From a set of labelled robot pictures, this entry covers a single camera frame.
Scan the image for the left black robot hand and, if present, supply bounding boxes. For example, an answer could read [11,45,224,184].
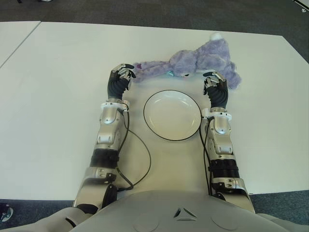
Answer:
[106,63,137,100]

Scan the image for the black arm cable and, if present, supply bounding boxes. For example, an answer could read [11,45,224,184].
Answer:
[115,108,152,191]
[199,116,214,196]

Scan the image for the grey robot torso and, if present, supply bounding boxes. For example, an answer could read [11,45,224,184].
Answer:
[0,189,309,232]

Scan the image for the white plate black rim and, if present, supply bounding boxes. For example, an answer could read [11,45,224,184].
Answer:
[143,89,201,142]

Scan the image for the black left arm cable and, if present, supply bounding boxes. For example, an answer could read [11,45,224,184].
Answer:
[115,108,152,191]

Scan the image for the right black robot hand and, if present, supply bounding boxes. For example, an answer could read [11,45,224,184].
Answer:
[202,71,229,109]

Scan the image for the purple plush bunny doll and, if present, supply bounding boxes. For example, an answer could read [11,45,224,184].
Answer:
[131,32,243,90]

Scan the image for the grey caster wheel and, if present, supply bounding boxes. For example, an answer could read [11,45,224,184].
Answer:
[0,203,14,223]

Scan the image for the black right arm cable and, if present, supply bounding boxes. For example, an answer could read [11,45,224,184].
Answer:
[199,116,214,196]

